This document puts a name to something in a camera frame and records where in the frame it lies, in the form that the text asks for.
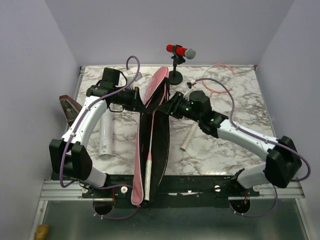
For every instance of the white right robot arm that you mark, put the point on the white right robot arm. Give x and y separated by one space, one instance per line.
281 163

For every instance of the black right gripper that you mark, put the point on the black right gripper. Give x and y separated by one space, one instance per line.
165 107

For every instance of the white shuttlecock tube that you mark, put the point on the white shuttlecock tube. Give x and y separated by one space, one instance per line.
106 131

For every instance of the brown wooden metronome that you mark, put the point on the brown wooden metronome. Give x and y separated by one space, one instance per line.
70 107

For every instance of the red microphone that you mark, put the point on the red microphone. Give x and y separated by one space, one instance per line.
181 51

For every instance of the pink racket bag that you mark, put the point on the pink racket bag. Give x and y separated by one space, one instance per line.
157 93

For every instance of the black microphone stand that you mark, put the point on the black microphone stand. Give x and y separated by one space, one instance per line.
175 77

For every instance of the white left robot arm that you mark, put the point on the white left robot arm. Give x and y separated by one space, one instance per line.
69 156

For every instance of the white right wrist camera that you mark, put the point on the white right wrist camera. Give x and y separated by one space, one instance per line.
191 84

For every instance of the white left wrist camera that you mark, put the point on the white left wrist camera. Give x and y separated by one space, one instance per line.
131 79

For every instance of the yellow wooden block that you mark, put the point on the yellow wooden block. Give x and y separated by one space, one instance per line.
41 232

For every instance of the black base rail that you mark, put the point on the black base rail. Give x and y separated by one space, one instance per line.
175 191

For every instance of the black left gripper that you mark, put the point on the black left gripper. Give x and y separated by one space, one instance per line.
136 103

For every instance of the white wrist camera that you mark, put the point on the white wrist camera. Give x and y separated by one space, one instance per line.
191 84
131 79

